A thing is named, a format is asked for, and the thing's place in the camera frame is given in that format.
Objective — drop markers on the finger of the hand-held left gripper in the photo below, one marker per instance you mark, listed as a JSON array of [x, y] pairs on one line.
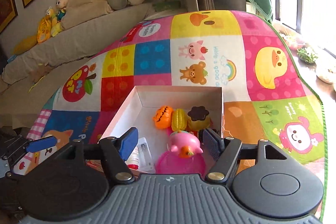
[[13, 134], [42, 144]]

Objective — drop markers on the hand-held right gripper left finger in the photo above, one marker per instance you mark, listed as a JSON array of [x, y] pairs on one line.
[[128, 145]]

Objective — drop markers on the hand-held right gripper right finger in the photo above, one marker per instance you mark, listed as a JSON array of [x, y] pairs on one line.
[[212, 144]]

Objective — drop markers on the blue tissue packet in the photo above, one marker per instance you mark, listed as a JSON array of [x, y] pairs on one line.
[[140, 158]]

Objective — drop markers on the pink and yellow toy cupcake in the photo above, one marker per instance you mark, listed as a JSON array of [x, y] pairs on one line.
[[183, 144]]

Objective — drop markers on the brown topped toy pudding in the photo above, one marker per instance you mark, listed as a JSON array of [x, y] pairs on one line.
[[199, 116]]

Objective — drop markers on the yellow toy corn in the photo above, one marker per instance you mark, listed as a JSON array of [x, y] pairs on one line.
[[179, 120]]

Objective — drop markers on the pink plastic basket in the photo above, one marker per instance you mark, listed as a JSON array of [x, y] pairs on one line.
[[168, 163]]

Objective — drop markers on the orange toy pumpkin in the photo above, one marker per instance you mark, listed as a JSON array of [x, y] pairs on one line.
[[163, 117]]

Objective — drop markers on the pink cardboard box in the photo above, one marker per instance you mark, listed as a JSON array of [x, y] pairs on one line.
[[178, 98]]

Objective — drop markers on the colourful cartoon play mat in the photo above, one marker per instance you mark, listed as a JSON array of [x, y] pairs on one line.
[[262, 108]]

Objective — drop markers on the small blue item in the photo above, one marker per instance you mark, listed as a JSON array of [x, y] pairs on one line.
[[11, 58]]

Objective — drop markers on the yellow orange plush toy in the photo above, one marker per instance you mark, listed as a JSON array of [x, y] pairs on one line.
[[43, 29]]

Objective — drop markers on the beige sofa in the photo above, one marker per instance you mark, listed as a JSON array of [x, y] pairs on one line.
[[78, 40]]

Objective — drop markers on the small yellow duck plush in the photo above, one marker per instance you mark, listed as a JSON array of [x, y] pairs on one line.
[[50, 13]]

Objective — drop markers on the small potted plant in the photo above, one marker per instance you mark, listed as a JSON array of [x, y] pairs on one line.
[[307, 54]]

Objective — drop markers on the white bowl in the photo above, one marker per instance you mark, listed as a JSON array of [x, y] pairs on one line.
[[326, 74]]

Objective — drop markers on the cartoon boy doll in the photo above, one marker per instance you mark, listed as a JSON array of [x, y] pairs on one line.
[[61, 1]]

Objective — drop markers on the green packet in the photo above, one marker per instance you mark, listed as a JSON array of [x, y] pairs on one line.
[[165, 5]]

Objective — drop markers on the beige pillow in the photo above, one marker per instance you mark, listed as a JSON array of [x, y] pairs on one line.
[[86, 3]]

